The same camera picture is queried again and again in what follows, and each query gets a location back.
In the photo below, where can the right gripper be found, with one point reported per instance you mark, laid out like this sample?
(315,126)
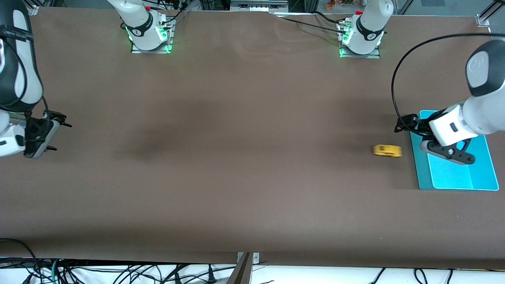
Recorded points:
(38,129)

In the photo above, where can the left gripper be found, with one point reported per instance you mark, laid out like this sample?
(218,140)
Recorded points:
(419,124)

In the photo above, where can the yellow beetle toy car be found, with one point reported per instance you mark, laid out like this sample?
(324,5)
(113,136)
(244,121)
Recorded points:
(387,150)

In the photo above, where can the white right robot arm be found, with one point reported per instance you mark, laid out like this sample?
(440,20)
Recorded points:
(23,79)

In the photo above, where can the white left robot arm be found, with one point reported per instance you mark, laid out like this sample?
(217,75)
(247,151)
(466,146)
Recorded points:
(485,114)

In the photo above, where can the cyan plastic tray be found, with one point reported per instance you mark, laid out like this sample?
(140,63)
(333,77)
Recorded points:
(453,177)

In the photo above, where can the dark grey metal bar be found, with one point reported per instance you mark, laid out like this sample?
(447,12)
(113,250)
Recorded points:
(241,272)

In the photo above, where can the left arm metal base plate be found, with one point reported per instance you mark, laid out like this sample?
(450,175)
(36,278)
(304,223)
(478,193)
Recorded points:
(375,54)

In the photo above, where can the aluminium corner bracket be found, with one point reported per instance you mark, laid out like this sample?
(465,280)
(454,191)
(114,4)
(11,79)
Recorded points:
(482,20)

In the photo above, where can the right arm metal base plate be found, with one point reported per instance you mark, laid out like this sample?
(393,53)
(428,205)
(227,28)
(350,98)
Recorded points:
(169,35)

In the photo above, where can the aluminium frame rail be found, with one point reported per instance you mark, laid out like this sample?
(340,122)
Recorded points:
(258,5)

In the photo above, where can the small metal table bracket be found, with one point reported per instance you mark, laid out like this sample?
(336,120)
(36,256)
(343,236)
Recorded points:
(256,258)

